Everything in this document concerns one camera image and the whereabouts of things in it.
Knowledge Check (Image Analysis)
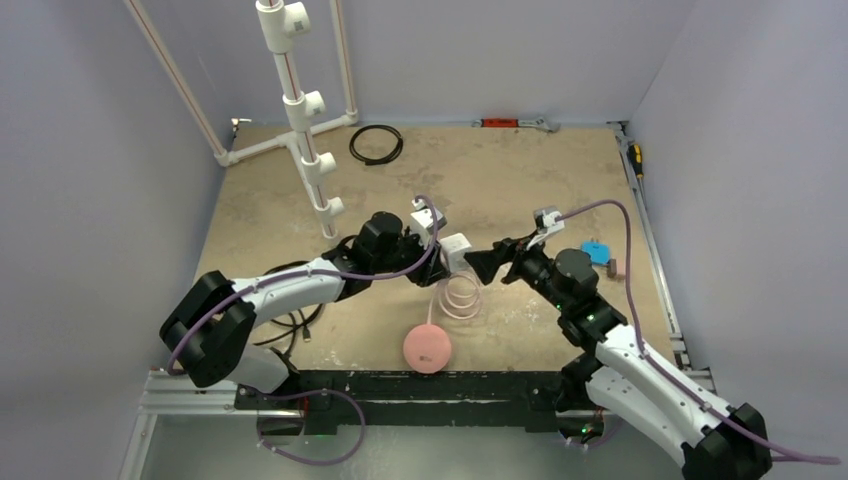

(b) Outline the pink round puck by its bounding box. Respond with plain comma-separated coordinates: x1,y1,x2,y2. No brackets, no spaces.
403,323,452,374

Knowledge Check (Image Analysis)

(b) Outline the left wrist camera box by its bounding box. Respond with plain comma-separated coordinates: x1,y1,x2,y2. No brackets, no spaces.
409,199,447,248

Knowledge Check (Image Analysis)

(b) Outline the black USB cable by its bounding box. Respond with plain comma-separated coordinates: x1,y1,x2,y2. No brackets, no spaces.
254,260,327,347

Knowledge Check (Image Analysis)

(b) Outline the white cube socket adapter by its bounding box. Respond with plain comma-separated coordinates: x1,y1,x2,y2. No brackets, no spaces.
439,233,472,274

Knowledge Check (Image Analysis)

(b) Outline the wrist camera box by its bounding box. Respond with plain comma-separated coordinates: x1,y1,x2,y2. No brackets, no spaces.
527,206,565,248
409,199,447,248

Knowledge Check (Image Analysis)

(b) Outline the blue plug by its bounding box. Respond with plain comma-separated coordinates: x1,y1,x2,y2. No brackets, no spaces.
580,241,612,266

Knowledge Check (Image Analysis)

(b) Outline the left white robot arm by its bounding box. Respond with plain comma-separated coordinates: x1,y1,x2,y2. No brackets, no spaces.
159,208,449,409

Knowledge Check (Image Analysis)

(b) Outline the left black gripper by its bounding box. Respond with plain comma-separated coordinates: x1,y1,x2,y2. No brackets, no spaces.
371,225,449,286

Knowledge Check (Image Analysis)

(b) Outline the yellow black screwdriver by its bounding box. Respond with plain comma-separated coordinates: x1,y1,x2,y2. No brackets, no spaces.
627,142,644,180

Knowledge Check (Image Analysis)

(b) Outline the pink coiled cable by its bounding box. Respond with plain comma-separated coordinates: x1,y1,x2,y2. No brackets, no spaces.
427,270,484,327

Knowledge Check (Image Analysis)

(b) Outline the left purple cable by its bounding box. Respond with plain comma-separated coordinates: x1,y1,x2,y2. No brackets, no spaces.
165,194,443,468

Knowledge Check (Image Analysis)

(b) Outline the black cable ring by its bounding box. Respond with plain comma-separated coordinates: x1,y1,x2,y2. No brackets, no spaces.
349,124,404,166

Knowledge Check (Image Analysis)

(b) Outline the small pink brown plug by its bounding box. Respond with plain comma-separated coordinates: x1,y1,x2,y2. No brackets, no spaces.
606,258,627,280

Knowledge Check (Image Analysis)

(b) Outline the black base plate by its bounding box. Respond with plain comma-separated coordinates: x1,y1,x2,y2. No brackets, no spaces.
235,370,593,435

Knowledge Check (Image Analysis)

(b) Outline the red adjustable wrench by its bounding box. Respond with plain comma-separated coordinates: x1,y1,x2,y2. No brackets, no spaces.
471,117,560,133

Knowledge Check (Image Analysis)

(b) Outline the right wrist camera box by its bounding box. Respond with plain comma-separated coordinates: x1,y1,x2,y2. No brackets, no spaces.
527,206,565,248

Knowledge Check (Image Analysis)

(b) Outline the aluminium frame rail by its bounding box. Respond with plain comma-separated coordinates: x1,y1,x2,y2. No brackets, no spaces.
607,121,715,410

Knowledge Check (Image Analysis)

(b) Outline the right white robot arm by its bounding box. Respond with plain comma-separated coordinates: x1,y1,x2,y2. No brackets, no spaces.
464,238,773,479

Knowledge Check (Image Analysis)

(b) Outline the white PVC pipe frame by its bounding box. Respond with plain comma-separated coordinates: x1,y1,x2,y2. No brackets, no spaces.
125,1,359,240

